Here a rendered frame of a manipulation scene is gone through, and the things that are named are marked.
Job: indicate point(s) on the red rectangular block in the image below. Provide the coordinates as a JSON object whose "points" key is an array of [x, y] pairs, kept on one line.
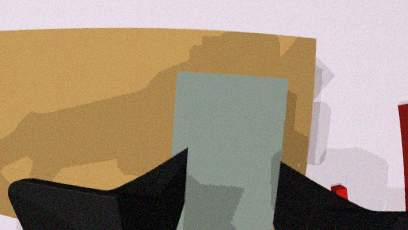
{"points": [[403, 115]]}

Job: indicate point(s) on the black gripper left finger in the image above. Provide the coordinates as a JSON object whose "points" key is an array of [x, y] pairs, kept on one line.
{"points": [[153, 201]]}

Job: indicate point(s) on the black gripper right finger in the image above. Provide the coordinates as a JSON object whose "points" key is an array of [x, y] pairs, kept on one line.
{"points": [[303, 204]]}

